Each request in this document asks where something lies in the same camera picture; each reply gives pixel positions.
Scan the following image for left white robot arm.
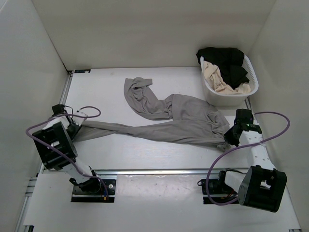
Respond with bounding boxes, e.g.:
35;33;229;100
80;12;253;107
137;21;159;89
26;104;102;193

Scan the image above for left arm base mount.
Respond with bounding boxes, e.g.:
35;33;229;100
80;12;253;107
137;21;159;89
71;178;116;203

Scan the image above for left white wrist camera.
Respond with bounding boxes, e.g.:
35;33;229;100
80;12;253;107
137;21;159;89
72;112;88;122

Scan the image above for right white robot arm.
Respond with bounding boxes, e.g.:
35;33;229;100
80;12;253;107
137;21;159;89
217;109;287;213

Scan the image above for aluminium left rail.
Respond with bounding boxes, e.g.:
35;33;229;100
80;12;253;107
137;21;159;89
59;71;73;104

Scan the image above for grey trousers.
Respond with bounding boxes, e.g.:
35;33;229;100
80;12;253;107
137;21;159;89
74;77;230;151

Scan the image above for beige garment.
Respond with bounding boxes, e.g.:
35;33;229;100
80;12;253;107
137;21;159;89
202;61;251;94

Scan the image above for dark label sticker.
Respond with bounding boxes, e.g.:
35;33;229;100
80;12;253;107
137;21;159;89
74;69;91;73

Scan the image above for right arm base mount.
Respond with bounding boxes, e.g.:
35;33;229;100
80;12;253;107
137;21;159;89
197;169;252;206

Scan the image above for aluminium front rail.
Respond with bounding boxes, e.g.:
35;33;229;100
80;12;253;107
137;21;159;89
95;169;209;176

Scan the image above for white laundry basket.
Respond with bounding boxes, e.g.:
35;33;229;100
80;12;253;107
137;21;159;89
200;55;259;107

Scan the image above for black garment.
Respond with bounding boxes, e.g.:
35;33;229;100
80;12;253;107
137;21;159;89
196;47;249;89

